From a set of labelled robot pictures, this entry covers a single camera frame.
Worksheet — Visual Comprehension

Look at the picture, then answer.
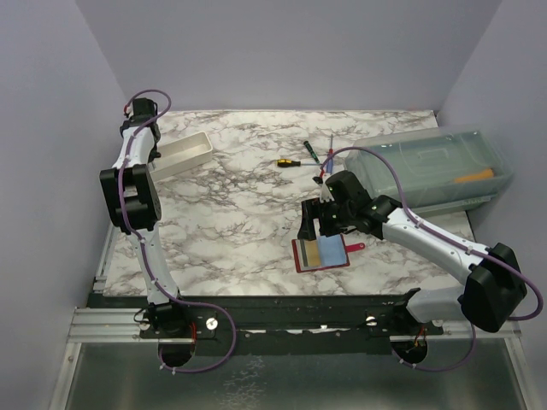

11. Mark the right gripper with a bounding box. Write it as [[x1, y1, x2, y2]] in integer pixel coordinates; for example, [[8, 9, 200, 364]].
[[297, 196, 354, 241]]

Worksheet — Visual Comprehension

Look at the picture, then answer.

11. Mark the gold credit card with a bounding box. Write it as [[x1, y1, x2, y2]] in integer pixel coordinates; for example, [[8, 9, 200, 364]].
[[298, 239, 321, 269]]

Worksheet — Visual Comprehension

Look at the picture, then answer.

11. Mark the red card holder wallet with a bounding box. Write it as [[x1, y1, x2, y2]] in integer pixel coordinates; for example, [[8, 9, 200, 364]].
[[291, 235, 366, 273]]

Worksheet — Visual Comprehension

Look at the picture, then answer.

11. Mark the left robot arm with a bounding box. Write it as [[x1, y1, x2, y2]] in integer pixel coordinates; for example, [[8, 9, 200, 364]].
[[99, 92, 190, 337]]

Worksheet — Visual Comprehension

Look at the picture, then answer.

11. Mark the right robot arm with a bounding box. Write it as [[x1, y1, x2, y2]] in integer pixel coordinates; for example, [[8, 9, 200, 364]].
[[297, 171, 527, 335]]

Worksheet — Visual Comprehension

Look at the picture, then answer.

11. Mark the blue red screwdriver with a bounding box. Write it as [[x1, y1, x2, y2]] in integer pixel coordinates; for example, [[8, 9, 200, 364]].
[[324, 135, 334, 174]]

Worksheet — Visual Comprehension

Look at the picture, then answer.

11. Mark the yellow black screwdriver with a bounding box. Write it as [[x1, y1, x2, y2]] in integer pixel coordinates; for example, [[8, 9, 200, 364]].
[[276, 159, 302, 168]]

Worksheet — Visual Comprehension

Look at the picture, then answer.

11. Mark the white rectangular tray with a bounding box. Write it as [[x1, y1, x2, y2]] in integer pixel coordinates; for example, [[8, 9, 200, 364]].
[[150, 132, 213, 182]]

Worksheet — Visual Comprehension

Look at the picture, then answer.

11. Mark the green black screwdriver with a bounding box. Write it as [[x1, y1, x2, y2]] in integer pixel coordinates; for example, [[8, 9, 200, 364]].
[[303, 140, 321, 164]]

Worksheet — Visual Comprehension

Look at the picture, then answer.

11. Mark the clear plastic storage box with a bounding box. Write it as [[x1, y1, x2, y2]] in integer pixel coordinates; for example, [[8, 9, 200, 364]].
[[344, 126, 513, 216]]

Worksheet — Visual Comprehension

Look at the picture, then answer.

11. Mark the orange item in box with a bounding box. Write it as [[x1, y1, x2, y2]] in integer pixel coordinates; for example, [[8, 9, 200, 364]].
[[454, 168, 495, 184]]

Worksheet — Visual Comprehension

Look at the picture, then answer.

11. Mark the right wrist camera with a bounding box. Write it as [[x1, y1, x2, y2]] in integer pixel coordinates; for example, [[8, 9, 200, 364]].
[[314, 176, 334, 203]]

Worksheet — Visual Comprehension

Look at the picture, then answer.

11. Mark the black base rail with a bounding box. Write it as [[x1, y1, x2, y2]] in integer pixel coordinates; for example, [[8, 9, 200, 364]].
[[85, 294, 501, 355]]

